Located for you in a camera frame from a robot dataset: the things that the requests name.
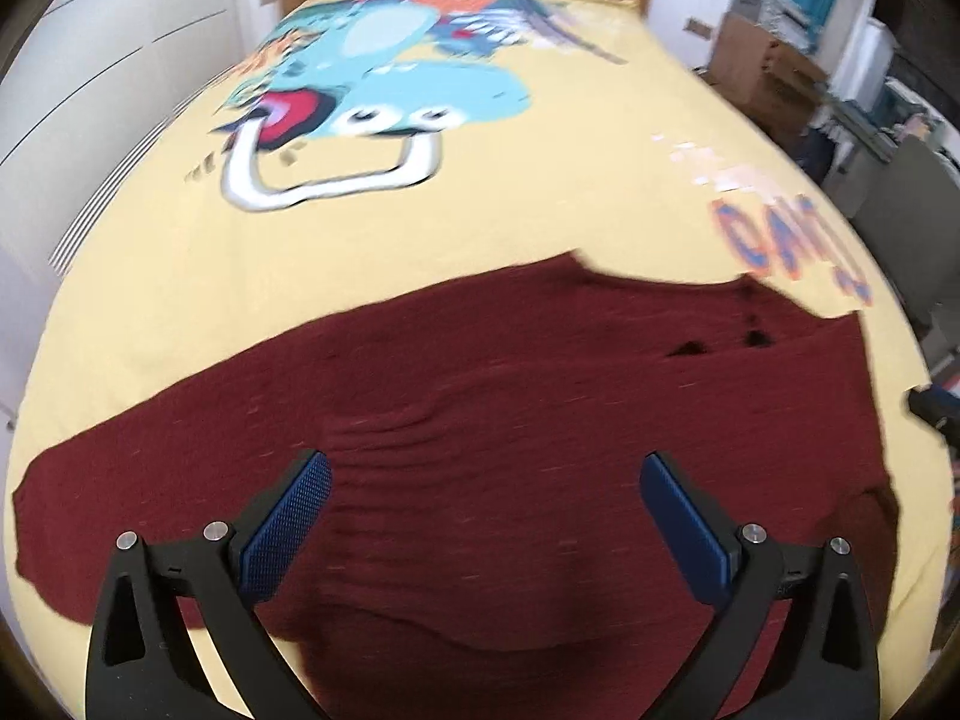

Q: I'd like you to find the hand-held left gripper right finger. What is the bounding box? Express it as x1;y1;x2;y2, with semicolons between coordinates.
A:
639;452;880;720

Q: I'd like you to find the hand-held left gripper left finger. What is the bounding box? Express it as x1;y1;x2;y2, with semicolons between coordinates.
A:
86;450;335;720

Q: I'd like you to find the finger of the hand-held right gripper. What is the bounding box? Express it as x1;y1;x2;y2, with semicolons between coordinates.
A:
907;384;960;452

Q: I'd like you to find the maroon knit sweater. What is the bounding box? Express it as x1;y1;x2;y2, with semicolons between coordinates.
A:
13;251;901;720

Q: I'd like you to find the grey-green chair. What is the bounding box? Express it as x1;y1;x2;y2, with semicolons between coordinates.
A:
821;136;960;331

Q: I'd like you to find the yellow dinosaur printed blanket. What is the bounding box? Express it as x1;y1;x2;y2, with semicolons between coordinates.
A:
0;0;953;720

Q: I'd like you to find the wooden dresser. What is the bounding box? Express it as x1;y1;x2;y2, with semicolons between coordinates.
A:
709;15;826;147

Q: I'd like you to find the white printer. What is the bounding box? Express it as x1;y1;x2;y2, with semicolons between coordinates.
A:
729;0;788;35

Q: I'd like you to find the white wardrobe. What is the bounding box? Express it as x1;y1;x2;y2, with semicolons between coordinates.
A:
0;0;290;421

